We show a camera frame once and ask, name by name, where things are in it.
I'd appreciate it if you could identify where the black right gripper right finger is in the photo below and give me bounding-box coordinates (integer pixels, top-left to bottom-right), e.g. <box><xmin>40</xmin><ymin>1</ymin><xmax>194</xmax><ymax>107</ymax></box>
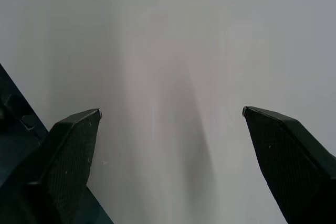
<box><xmin>242</xmin><ymin>106</ymin><xmax>336</xmax><ymax>224</ymax></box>

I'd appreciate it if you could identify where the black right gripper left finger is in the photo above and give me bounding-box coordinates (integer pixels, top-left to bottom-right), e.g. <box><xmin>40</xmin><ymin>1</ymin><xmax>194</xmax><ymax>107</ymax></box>
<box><xmin>0</xmin><ymin>108</ymin><xmax>102</xmax><ymax>224</ymax></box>

